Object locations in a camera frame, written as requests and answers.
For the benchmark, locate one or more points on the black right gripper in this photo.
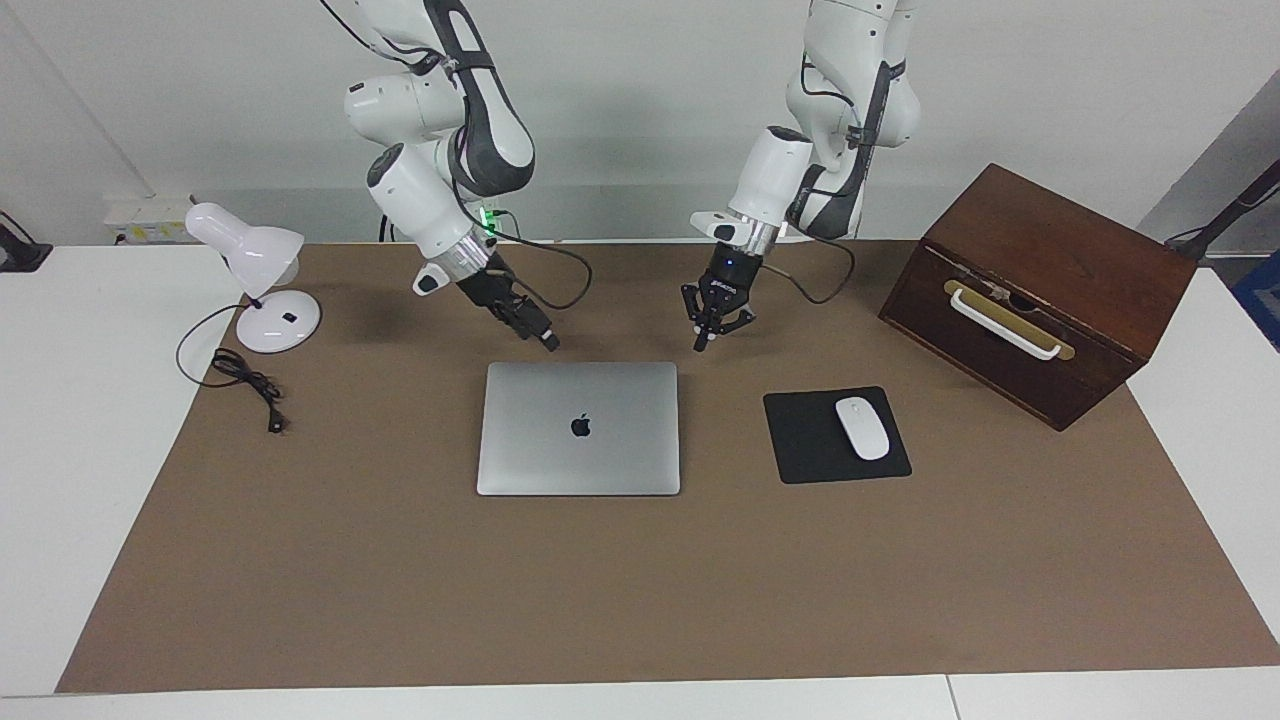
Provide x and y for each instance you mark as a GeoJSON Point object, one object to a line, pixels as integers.
{"type": "Point", "coordinates": [490, 285]}

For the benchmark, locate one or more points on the white desk lamp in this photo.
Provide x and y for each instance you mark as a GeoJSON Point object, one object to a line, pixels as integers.
{"type": "Point", "coordinates": [280, 325]}

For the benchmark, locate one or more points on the white power strip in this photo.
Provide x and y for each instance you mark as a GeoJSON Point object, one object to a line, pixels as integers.
{"type": "Point", "coordinates": [150, 212]}

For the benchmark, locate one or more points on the black stand pole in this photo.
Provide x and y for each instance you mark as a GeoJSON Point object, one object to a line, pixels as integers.
{"type": "Point", "coordinates": [1240, 205]}

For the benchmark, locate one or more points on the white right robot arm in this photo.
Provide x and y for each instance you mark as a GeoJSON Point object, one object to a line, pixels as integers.
{"type": "Point", "coordinates": [420, 200]}

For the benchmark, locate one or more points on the white computer mouse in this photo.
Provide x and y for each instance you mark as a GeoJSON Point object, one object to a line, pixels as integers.
{"type": "Point", "coordinates": [862, 428]}

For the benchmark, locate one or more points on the black mouse pad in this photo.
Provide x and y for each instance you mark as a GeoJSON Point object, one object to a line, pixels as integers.
{"type": "Point", "coordinates": [800, 440]}

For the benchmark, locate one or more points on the blue object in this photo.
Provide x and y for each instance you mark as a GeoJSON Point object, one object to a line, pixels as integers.
{"type": "Point", "coordinates": [1265, 295]}

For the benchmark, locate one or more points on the silver apple laptop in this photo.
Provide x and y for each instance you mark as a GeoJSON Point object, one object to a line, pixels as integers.
{"type": "Point", "coordinates": [620, 450]}

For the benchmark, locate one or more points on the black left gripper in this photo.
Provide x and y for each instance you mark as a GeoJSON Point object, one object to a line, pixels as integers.
{"type": "Point", "coordinates": [730, 280]}

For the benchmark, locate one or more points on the brown table mat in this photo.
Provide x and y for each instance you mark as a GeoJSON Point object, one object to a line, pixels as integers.
{"type": "Point", "coordinates": [640, 600]}

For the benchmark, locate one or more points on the black clamp mount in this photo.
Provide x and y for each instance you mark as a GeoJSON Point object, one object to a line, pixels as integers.
{"type": "Point", "coordinates": [15, 255]}

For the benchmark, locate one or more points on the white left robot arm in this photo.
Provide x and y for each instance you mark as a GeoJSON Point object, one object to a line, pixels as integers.
{"type": "Point", "coordinates": [850, 60]}

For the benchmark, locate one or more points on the dark brown wooden box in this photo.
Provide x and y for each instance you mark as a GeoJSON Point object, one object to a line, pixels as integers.
{"type": "Point", "coordinates": [1060, 240]}

